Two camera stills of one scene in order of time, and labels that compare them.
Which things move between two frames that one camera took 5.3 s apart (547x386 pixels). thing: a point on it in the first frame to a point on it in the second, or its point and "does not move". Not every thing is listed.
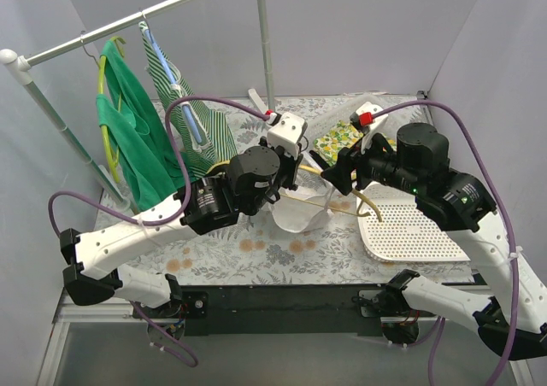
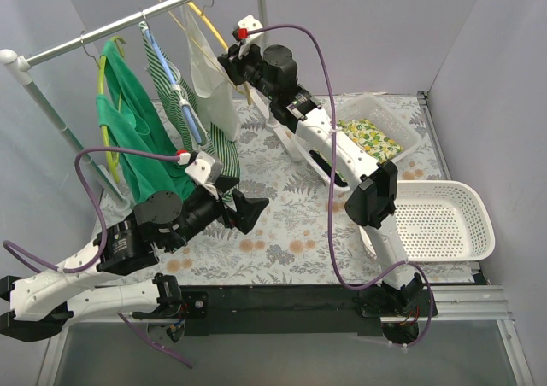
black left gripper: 289,169 to 230,214
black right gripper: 355,169 to 232,64
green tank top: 149,166 does not move
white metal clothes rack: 18,67 does not move
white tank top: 297,210 to 210,83
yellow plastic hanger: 318,172 to 197,11
